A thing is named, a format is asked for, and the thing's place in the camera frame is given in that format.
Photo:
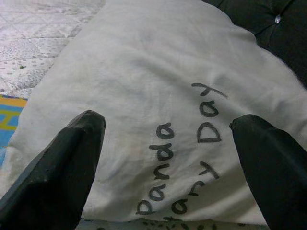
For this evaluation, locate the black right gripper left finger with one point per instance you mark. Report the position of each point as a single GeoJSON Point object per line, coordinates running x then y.
{"type": "Point", "coordinates": [52, 179]}

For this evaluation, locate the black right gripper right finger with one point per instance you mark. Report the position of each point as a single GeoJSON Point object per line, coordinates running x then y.
{"type": "Point", "coordinates": [278, 179]}

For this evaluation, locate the colourful yellow-edged children's book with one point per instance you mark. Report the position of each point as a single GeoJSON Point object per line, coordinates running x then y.
{"type": "Point", "coordinates": [9, 119]}

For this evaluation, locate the white printed pillow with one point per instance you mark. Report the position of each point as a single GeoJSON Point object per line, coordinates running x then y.
{"type": "Point", "coordinates": [144, 83]}

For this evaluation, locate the dark grey tufted headboard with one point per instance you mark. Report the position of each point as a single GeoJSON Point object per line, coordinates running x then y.
{"type": "Point", "coordinates": [275, 36]}

